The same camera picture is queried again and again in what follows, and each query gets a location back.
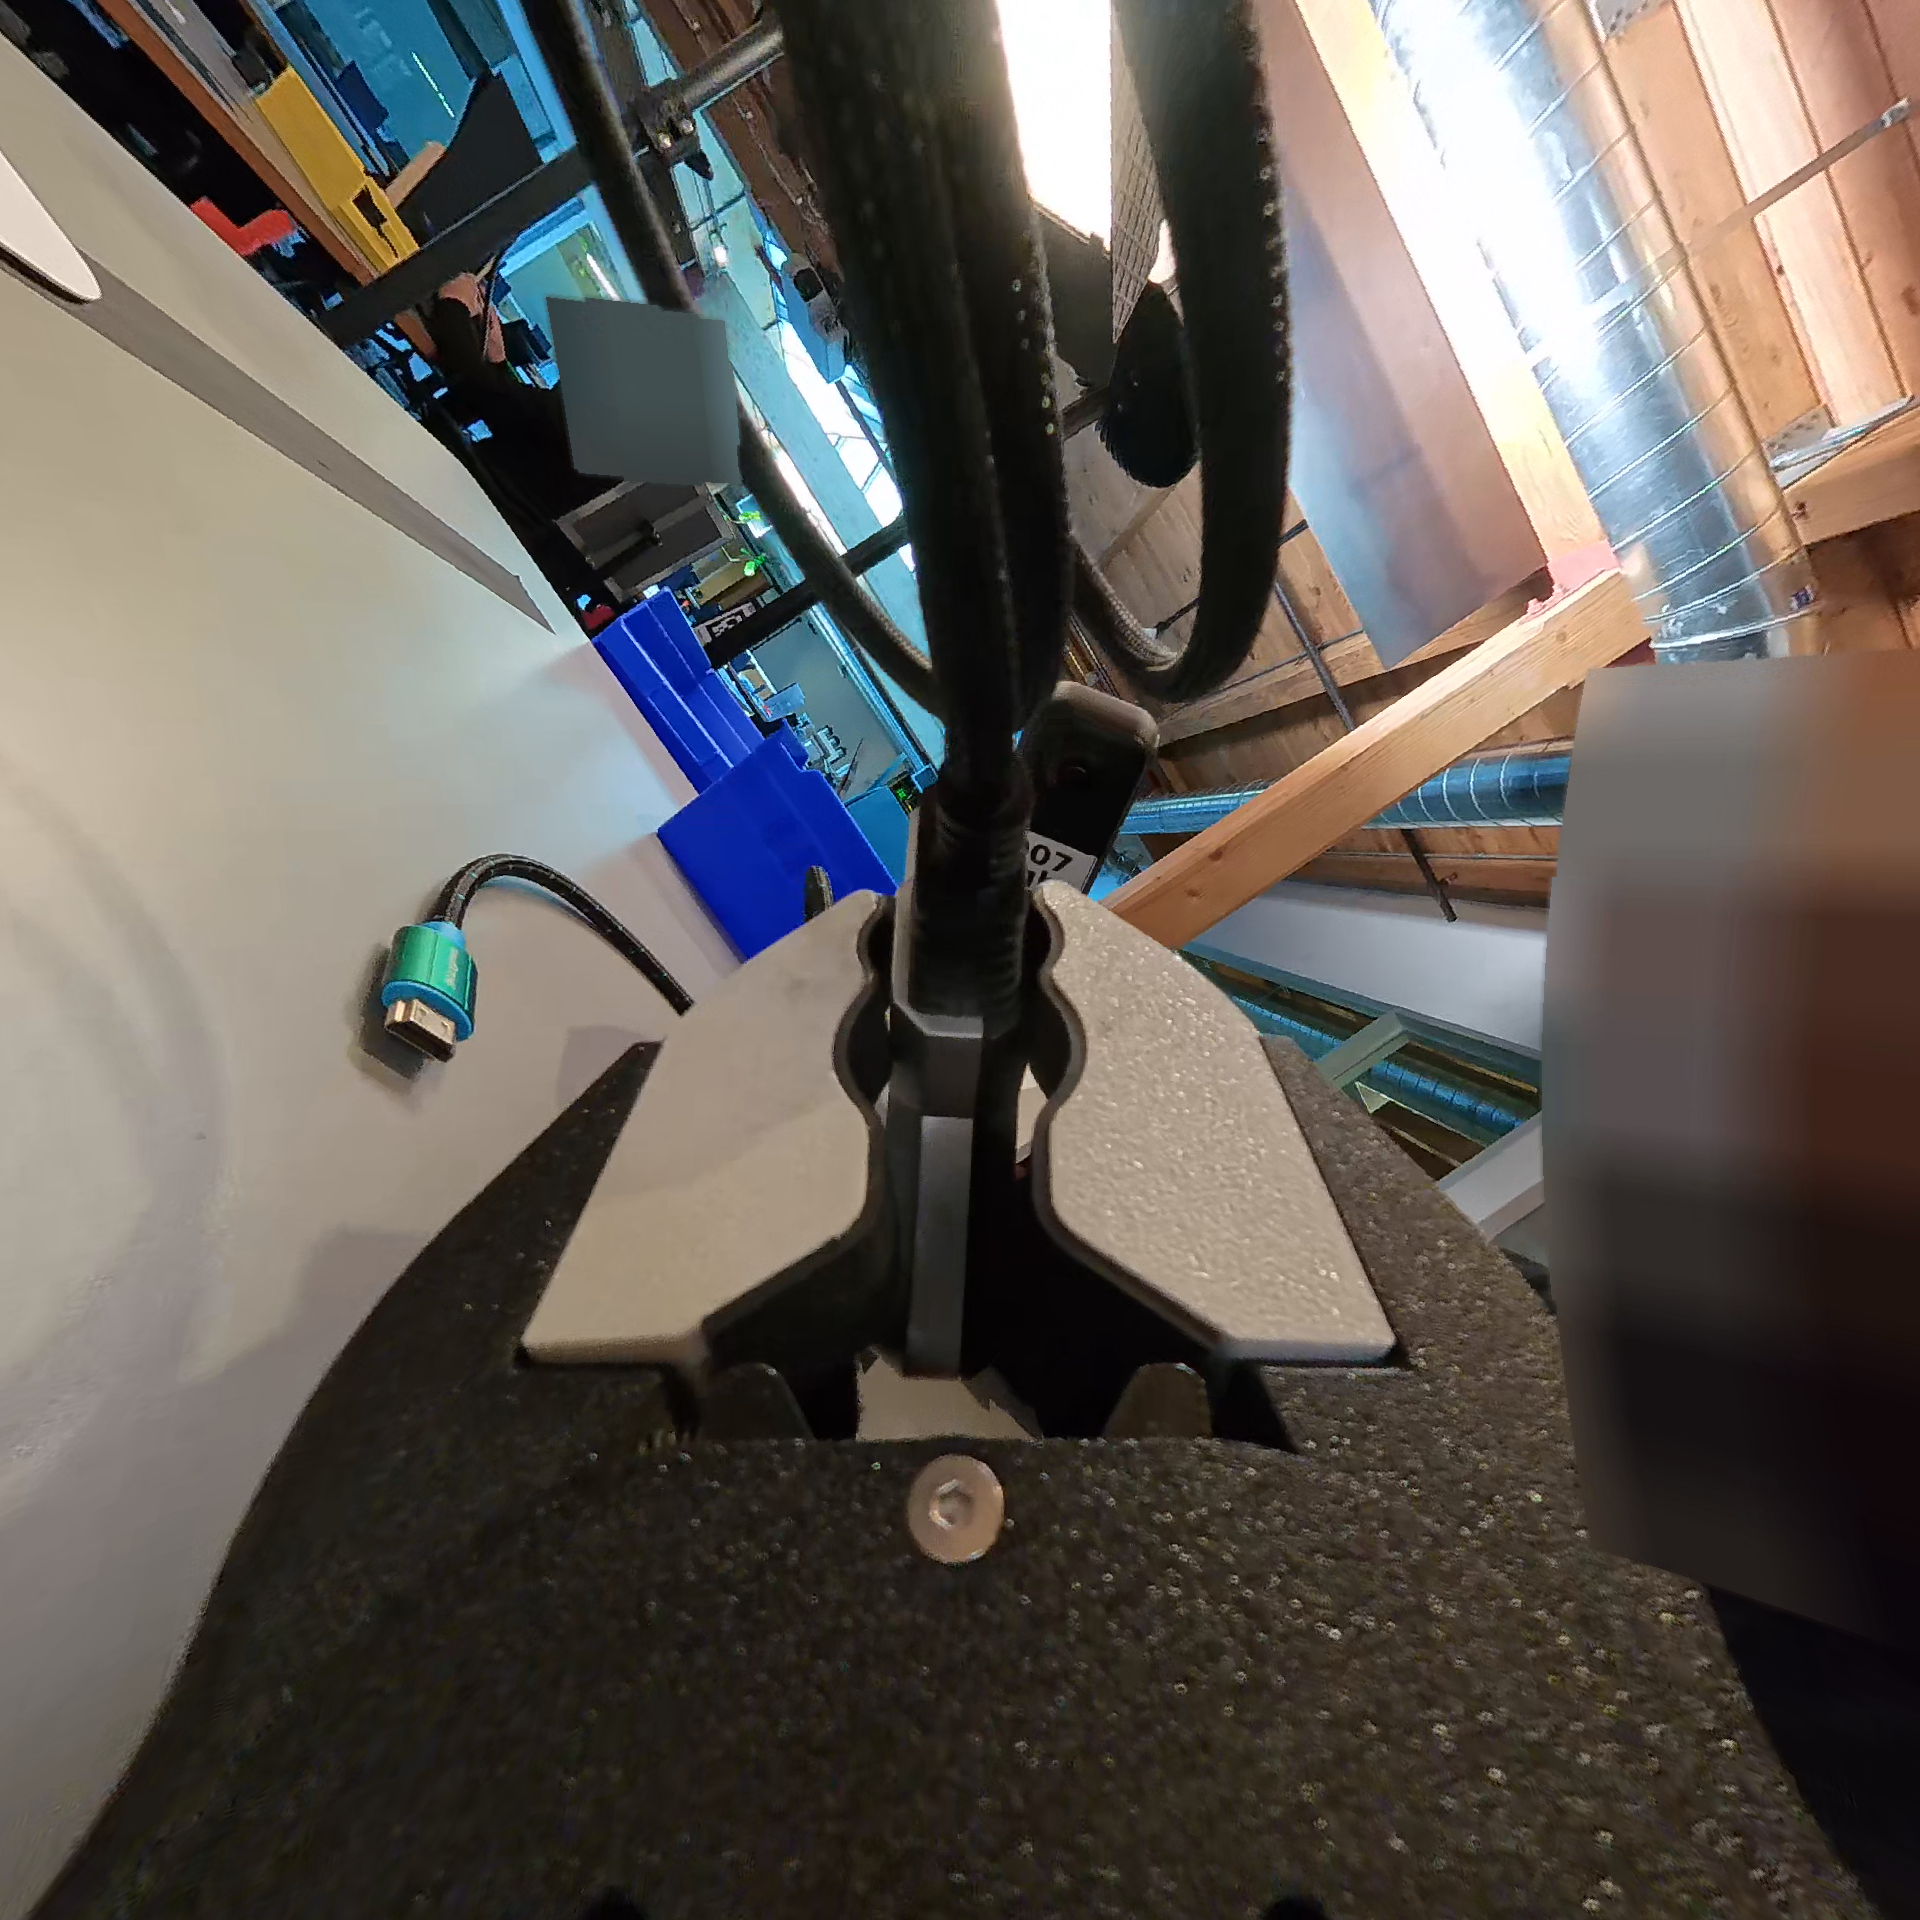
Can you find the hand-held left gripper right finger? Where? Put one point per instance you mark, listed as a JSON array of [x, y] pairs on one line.
[[1197, 1188]]

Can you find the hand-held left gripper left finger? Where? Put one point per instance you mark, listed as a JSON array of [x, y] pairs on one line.
[[703, 1188]]

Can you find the white studio light panel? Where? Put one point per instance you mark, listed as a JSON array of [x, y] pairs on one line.
[[1051, 93]]

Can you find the wood-framed black panel stand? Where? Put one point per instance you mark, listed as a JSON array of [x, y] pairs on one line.
[[34, 239]]

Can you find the silver ceiling duct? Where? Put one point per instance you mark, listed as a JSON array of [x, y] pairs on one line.
[[1621, 374]]

